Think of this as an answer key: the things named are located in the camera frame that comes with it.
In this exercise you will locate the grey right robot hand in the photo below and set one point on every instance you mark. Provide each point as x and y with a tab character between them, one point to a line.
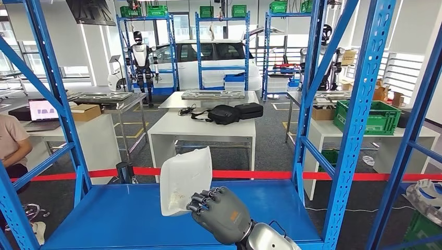
224	214

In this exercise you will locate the white plastic shell part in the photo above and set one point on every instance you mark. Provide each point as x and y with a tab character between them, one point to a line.
184	179

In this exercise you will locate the black shoulder bag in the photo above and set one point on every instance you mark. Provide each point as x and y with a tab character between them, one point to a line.
224	115

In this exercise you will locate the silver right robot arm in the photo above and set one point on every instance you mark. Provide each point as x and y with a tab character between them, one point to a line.
269	240

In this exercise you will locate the blue steel shelf rack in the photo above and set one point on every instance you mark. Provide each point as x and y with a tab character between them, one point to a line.
121	214
172	51
412	138
198	51
266	51

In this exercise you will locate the round grey metal part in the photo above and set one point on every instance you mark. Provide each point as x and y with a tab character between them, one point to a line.
426	196

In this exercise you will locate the red barrier belt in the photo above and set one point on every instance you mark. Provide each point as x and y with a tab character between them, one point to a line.
262	175

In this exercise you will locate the white desk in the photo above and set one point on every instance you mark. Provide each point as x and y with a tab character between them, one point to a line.
386	155
200	127
96	148

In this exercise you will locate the black hard case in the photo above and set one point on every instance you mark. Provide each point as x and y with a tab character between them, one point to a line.
249	110

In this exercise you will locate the green plastic crate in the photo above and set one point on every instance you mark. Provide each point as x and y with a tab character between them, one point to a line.
239	11
329	157
278	7
207	12
130	11
306	7
157	10
421	231
383	120

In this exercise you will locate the grey metal tray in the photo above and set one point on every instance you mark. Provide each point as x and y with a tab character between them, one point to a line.
214	94
103	96

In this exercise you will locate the steel table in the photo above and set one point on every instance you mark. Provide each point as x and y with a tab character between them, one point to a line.
134	100
171	103
292	97

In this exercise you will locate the blue white stacked bins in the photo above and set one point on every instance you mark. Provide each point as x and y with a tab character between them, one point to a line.
234	82
293	82

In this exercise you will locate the white car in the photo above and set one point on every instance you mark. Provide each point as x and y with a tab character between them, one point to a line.
188	72

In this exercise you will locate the clear plastic wrap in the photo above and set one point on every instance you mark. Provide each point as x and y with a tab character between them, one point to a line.
368	161

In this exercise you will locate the red black trolley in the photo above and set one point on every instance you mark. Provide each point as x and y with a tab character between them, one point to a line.
285	66

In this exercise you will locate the pale cardboard box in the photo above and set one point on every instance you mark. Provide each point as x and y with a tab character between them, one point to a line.
347	84

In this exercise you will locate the black white humanoid robot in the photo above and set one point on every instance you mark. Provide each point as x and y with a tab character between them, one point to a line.
335	65
140	55

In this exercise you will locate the chrome base stool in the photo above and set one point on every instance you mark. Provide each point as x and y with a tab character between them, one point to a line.
29	210

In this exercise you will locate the open brown cardboard box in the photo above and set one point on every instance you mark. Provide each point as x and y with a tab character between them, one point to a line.
380	93

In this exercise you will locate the printed cardboard box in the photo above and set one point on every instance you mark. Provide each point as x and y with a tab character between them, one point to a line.
348	58

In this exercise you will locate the black soft case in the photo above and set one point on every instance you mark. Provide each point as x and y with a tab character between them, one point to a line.
404	119

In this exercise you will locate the small cardboard box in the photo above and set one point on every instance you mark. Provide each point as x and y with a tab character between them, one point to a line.
398	99

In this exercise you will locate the open laptop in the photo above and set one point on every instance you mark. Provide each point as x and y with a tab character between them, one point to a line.
41	110

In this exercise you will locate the person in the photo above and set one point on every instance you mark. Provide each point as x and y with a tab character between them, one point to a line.
10	138

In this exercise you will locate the black box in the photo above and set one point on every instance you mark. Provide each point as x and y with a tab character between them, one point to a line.
19	114

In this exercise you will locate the black hanging screen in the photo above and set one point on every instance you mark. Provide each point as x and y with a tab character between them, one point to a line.
91	12

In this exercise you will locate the dark long table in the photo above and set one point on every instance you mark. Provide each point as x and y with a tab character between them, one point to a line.
12	74

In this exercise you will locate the black barrier belt post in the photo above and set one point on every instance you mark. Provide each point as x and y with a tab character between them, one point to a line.
124	172

